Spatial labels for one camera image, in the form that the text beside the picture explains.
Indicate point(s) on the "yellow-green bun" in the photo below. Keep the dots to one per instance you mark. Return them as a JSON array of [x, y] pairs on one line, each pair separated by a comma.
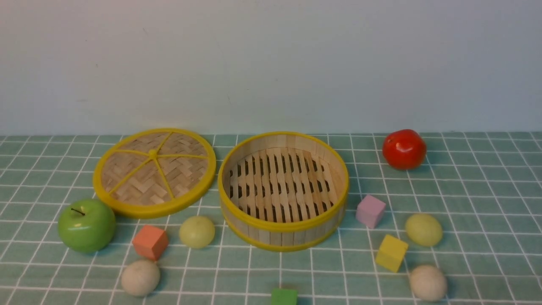
[[197, 232], [424, 229]]

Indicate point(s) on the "white bun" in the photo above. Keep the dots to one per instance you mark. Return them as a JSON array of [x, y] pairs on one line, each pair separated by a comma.
[[428, 283], [140, 278]]

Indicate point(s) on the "yellow-rimmed bamboo steamer tray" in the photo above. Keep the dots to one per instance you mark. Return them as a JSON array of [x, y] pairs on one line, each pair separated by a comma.
[[283, 191]]

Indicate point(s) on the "yellow-rimmed bamboo steamer lid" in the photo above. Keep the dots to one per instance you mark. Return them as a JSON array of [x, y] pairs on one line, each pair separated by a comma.
[[155, 173]]

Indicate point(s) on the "pink cube block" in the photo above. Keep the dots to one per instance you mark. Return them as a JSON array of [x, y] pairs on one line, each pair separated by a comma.
[[370, 211]]

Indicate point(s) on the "red tomato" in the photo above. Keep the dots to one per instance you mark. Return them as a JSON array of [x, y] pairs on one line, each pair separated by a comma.
[[404, 149]]

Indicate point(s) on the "green cube block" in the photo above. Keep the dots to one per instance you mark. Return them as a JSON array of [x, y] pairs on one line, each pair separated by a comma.
[[281, 296]]

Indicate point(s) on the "orange cube block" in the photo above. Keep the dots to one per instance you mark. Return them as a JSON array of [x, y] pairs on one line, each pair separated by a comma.
[[150, 242]]

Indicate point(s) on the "yellow cube block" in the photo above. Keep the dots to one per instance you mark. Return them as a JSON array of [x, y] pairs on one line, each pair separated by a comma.
[[391, 253]]

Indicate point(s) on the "green apple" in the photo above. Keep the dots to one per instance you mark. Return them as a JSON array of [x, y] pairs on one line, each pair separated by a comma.
[[87, 225]]

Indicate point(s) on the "green checkered tablecloth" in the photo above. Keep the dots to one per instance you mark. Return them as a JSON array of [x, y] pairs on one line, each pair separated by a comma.
[[484, 188]]

